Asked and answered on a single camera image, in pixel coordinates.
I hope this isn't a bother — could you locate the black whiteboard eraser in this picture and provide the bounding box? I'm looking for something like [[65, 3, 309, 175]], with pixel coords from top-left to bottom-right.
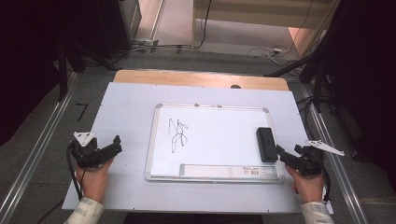
[[255, 126, 279, 163]]

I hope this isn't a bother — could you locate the grey power strip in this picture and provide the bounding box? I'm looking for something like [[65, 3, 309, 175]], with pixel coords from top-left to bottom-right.
[[133, 37, 160, 49]]

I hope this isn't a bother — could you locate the silver-framed whiteboard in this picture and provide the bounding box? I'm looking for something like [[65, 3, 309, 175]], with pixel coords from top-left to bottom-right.
[[144, 103, 286, 184]]

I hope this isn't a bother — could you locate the pale blue table sheet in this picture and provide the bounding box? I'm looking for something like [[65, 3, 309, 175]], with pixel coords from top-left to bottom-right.
[[61, 81, 334, 216]]

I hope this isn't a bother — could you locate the wooden table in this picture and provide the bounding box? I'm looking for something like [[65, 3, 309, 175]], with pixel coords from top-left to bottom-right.
[[113, 69, 290, 92]]

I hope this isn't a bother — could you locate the black metal stand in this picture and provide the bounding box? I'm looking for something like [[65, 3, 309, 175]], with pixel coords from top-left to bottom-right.
[[263, 0, 347, 114], [56, 39, 120, 103]]

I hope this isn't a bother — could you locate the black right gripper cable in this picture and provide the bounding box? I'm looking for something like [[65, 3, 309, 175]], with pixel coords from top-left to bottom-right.
[[321, 167, 332, 203]]

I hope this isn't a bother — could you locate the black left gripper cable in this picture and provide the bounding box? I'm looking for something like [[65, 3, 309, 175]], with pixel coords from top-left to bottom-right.
[[65, 141, 86, 201]]

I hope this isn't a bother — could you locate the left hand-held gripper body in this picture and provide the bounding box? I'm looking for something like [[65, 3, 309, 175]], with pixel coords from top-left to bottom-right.
[[69, 131, 107, 170]]

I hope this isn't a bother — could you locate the person's left hand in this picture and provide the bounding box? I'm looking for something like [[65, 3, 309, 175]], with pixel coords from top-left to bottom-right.
[[76, 158, 115, 205]]

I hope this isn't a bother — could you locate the aluminium floor rail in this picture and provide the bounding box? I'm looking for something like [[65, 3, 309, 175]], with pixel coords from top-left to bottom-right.
[[0, 72, 79, 224], [300, 83, 370, 224]]

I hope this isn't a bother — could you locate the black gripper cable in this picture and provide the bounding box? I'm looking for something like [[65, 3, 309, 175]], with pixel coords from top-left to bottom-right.
[[65, 141, 86, 201], [321, 167, 332, 203]]

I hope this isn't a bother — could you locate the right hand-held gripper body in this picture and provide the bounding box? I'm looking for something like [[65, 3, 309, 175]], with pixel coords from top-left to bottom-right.
[[293, 139, 346, 177]]

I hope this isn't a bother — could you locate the black thin floor cable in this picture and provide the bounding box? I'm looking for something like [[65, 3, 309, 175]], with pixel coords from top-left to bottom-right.
[[297, 95, 328, 147]]

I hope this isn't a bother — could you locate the person's right hand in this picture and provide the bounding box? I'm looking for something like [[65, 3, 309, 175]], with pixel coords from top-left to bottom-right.
[[284, 164, 326, 205]]

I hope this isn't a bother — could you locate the white floor cable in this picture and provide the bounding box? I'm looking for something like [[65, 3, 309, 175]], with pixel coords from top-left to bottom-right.
[[247, 44, 295, 67]]

